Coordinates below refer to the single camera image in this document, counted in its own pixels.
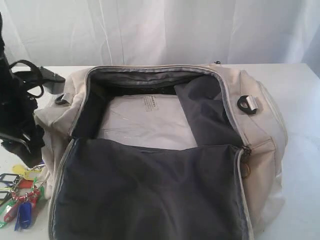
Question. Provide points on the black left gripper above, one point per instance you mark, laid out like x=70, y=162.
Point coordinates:
x=18, y=101

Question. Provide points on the bunch of colourful key tags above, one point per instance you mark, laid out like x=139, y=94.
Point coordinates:
x=20, y=191

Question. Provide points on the cream fabric duffel bag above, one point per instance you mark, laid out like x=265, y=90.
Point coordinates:
x=228, y=187

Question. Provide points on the white garment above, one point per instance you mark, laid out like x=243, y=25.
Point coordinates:
x=150, y=121

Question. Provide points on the white backdrop curtain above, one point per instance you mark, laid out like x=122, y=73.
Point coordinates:
x=156, y=32

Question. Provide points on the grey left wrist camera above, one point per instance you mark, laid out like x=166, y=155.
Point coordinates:
x=52, y=82

